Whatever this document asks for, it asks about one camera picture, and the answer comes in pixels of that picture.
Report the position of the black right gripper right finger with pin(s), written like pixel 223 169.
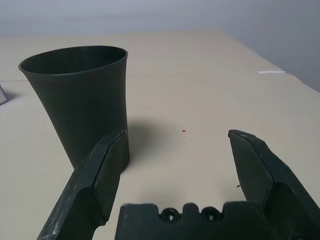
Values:
pixel 270 175

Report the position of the black plastic cup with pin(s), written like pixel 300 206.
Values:
pixel 82 100

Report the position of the purple tissue pack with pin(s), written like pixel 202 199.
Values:
pixel 2 96

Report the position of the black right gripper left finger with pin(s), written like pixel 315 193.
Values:
pixel 85 187

